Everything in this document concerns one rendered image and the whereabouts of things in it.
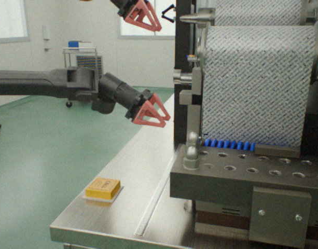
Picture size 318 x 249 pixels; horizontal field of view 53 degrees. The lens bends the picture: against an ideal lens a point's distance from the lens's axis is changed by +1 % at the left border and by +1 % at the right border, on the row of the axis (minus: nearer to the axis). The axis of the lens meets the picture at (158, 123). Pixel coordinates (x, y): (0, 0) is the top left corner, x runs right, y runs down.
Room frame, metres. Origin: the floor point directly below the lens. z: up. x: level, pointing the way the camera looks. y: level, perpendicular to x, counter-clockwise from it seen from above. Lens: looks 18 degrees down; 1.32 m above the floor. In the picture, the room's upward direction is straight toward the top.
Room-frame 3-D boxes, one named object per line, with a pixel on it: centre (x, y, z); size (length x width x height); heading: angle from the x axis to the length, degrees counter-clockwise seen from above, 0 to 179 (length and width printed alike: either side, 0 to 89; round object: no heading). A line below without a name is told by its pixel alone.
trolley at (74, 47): (5.48, 1.30, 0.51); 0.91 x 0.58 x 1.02; 10
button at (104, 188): (0.73, 0.14, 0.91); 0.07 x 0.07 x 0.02; 76
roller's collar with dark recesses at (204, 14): (1.08, -0.16, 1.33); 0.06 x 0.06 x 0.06; 76
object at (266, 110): (0.75, -0.23, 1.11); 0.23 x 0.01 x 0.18; 76
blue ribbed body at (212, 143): (0.72, -0.22, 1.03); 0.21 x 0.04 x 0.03; 76
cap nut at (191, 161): (0.61, -0.07, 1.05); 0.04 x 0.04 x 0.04
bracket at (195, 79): (0.88, -0.09, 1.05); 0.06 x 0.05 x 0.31; 76
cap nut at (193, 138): (0.71, -0.08, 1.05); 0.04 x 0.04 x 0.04
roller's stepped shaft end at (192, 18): (1.10, -0.10, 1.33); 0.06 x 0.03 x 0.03; 76
